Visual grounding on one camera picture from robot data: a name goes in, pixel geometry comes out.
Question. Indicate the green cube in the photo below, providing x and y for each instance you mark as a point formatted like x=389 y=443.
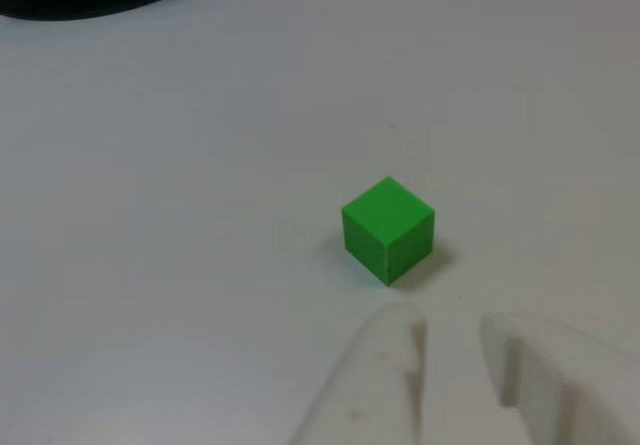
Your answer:
x=385 y=225

